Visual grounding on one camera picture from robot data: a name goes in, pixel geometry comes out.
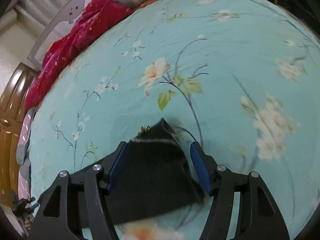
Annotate red blanket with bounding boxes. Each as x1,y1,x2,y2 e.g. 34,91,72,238
25,0,133,111

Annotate black pants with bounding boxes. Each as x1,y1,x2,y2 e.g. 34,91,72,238
104,119,204,225

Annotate light blue floral bedsheet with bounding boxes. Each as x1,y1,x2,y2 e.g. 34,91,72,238
29,0,319,239

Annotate pink striped pillow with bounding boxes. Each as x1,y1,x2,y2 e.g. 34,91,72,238
16,107,36,199

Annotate brown wooden headboard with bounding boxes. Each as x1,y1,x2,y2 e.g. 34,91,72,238
0,62,39,207

